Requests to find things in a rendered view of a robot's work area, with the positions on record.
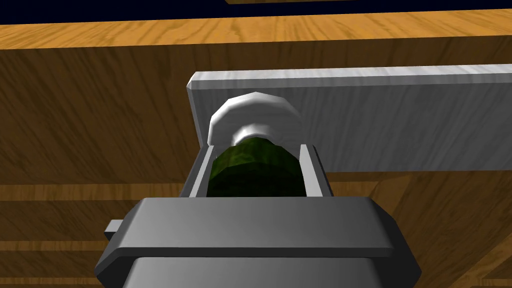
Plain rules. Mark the wooden cabinet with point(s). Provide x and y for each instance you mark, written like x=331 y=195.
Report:
x=100 y=120

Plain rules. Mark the grey drawer front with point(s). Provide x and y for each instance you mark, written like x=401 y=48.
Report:
x=400 y=120

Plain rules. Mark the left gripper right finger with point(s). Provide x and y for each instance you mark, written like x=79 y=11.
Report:
x=315 y=172

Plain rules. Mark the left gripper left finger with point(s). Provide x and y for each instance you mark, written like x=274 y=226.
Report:
x=197 y=175

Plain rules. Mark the white and green knob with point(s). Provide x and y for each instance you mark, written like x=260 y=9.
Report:
x=256 y=160

